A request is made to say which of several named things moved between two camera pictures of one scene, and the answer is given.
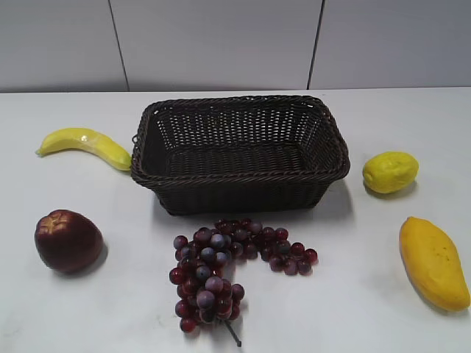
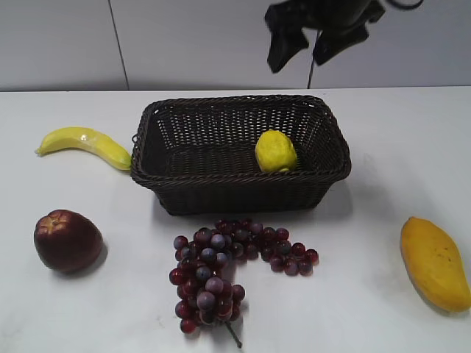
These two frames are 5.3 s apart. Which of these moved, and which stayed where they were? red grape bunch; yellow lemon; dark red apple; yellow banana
Moved: yellow lemon
Stayed: dark red apple; red grape bunch; yellow banana
